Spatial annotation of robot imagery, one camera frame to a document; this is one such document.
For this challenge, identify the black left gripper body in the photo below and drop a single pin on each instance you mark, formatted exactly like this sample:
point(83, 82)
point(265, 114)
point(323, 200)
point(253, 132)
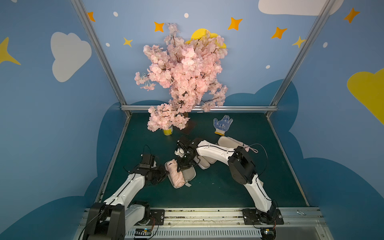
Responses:
point(159, 174)

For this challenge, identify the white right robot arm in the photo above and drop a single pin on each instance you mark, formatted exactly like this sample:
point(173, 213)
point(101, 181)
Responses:
point(243, 171)

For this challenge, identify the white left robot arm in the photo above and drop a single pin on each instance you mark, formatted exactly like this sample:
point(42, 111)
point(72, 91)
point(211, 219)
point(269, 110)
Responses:
point(111, 219)

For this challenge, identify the aluminium frame post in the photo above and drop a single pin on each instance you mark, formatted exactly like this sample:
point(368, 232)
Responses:
point(87, 24)
point(319, 23)

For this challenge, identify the aluminium frame post right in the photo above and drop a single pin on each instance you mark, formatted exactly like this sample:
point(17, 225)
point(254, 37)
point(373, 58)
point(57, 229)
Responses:
point(319, 23)

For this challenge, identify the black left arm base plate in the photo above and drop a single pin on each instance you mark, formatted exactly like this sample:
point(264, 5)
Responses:
point(156, 217)

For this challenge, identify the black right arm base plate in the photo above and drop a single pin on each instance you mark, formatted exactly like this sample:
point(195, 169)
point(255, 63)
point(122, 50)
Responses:
point(257, 217)

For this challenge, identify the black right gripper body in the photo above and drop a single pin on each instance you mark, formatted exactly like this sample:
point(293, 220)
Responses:
point(183, 162)

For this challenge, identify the aluminium front rail base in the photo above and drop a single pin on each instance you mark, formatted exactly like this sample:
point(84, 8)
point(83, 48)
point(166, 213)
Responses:
point(227, 223)

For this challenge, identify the open grey case beside pink umbrella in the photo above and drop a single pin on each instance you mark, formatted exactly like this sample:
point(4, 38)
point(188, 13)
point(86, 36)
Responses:
point(204, 162)

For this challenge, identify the pink cherry blossom tree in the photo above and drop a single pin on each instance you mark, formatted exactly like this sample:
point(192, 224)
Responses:
point(189, 70)

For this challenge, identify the aluminium frame post left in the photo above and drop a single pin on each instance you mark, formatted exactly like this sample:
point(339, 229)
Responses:
point(87, 24)

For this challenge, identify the blue dotted work glove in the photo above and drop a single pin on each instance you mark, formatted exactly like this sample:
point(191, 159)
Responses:
point(223, 125)

